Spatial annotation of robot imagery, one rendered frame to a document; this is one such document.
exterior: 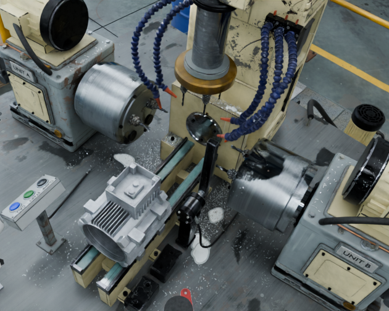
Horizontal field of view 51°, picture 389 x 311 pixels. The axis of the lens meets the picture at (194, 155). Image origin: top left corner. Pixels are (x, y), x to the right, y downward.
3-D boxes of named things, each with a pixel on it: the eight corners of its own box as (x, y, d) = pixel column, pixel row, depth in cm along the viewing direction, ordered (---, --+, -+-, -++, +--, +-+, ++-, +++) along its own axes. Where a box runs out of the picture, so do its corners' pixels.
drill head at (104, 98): (95, 84, 168) (88, 32, 148) (167, 123, 157) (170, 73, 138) (50, 118, 153) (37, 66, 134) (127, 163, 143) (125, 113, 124)
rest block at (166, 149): (168, 149, 164) (169, 129, 155) (182, 157, 162) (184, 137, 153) (159, 158, 161) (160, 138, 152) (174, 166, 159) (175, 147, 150)
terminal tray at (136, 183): (132, 175, 121) (131, 160, 115) (161, 192, 118) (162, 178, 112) (105, 203, 114) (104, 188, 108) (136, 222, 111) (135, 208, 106)
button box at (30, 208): (52, 185, 124) (44, 172, 121) (66, 189, 120) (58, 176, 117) (8, 226, 114) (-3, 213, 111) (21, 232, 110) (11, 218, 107)
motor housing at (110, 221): (123, 196, 134) (120, 161, 119) (170, 226, 129) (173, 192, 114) (81, 241, 122) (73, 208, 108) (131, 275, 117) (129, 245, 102)
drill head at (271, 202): (234, 158, 149) (247, 110, 130) (338, 214, 138) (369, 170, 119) (198, 205, 135) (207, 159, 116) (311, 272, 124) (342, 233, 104)
